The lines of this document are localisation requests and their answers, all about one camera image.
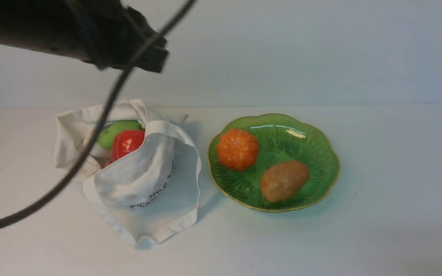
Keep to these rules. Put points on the brown potato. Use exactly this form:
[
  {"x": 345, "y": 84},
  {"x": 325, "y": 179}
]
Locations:
[{"x": 282, "y": 181}]

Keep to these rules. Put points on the white cloth bag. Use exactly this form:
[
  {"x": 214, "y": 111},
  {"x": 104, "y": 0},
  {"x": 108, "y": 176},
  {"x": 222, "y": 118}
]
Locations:
[{"x": 134, "y": 180}]

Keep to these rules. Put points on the orange pumpkin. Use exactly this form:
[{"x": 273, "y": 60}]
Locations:
[{"x": 237, "y": 149}]

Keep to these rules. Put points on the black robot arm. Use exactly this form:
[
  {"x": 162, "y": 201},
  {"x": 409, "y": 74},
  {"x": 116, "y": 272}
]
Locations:
[{"x": 57, "y": 27}]

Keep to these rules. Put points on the green glass plate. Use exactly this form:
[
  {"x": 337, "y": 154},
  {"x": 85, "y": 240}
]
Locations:
[{"x": 281, "y": 138}]

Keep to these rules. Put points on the green and white vegetable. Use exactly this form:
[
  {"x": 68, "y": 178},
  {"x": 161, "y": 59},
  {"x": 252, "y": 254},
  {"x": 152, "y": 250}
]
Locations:
[{"x": 107, "y": 136}]

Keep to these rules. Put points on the red bell pepper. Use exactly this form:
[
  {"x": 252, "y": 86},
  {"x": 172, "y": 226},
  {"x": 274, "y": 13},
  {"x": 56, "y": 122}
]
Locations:
[{"x": 126, "y": 142}]

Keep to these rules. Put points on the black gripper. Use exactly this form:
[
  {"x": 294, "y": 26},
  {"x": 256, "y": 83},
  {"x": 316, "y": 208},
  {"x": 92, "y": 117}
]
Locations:
[{"x": 117, "y": 32}]

